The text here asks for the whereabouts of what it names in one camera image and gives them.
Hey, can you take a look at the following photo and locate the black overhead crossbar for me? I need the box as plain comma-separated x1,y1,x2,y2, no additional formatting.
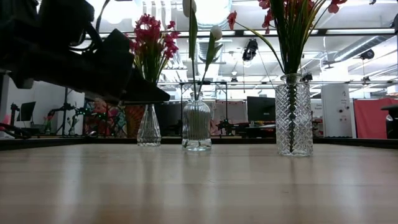
83,27,398,41

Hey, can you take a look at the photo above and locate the round ribbed glass vase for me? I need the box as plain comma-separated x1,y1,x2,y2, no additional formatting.
182,91,212,152

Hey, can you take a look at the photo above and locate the black metal table frame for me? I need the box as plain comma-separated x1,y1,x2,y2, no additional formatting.
0,136,398,151

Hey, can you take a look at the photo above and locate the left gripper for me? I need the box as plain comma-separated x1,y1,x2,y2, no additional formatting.
9,29,171,104

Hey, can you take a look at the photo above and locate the small black monitor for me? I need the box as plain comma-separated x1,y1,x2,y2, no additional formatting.
16,101,37,123

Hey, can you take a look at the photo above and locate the diamond cut glass vase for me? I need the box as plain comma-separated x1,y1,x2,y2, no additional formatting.
275,73,314,157

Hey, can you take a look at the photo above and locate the black background equipment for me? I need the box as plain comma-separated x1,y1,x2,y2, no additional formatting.
381,104,398,139

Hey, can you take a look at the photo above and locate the slim conical glass vase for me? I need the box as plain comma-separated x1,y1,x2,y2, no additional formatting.
136,104,162,147

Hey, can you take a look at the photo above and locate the silver ribbed air duct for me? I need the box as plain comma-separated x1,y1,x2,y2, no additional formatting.
194,0,233,63

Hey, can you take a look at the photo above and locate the white pillar with controls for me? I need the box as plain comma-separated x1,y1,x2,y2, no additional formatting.
321,83,354,138

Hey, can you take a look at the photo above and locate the colourful patterned fabric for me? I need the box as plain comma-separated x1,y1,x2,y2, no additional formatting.
93,101,146,138

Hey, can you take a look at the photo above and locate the pink artificial flower bunch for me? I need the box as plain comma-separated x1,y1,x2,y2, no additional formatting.
155,20,182,84
127,39,149,83
134,12,165,85

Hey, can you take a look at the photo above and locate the red partition panel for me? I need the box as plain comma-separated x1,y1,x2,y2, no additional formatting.
353,98,398,139

